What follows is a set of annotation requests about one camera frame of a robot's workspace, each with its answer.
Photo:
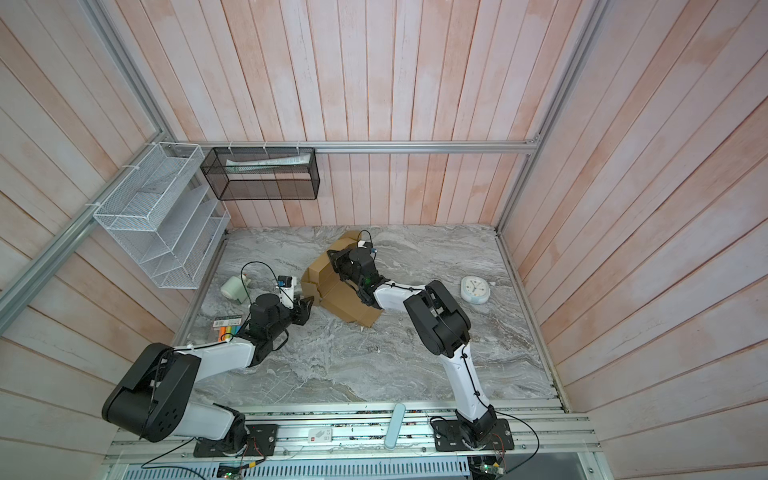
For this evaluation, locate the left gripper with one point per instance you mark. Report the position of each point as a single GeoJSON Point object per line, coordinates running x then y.
{"type": "Point", "coordinates": [302, 311]}

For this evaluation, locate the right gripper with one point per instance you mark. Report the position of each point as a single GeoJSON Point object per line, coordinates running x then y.
{"type": "Point", "coordinates": [342, 258]}

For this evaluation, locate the brown cardboard box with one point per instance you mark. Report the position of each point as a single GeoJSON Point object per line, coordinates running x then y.
{"type": "Point", "coordinates": [322, 283]}

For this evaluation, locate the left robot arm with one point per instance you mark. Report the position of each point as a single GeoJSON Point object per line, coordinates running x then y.
{"type": "Point", "coordinates": [153, 399]}

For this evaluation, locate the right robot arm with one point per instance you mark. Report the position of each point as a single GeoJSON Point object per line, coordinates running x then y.
{"type": "Point", "coordinates": [441, 324]}

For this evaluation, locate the white tape roll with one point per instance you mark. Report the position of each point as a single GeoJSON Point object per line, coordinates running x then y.
{"type": "Point", "coordinates": [236, 289]}

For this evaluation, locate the coloured marker pack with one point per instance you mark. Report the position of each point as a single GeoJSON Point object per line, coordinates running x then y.
{"type": "Point", "coordinates": [224, 327]}

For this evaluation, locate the white label tag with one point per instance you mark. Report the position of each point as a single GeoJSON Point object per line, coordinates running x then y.
{"type": "Point", "coordinates": [322, 435]}

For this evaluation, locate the black mesh basket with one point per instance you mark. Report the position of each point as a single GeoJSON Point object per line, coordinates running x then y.
{"type": "Point", "coordinates": [298, 186]}

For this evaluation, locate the white round clock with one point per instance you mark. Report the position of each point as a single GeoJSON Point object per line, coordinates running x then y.
{"type": "Point", "coordinates": [475, 290]}

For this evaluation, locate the paper sheet in basket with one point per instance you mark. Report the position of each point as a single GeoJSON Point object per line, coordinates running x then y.
{"type": "Point", "coordinates": [281, 165]}

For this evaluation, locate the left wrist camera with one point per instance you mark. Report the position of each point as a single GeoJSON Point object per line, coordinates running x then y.
{"type": "Point", "coordinates": [286, 290]}

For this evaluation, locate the aluminium front rail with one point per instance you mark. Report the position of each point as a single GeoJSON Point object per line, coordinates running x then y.
{"type": "Point", "coordinates": [538, 425]}

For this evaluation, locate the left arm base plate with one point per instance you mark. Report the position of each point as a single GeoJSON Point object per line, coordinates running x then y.
{"type": "Point", "coordinates": [242, 438]}

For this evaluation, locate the white wire mesh shelf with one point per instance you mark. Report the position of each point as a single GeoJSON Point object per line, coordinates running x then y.
{"type": "Point", "coordinates": [170, 224]}

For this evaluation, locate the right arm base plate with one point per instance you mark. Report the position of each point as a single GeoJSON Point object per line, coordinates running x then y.
{"type": "Point", "coordinates": [455, 435]}

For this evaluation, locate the aluminium wall frame bar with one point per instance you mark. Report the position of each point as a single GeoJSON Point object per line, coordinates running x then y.
{"type": "Point", "coordinates": [391, 147]}

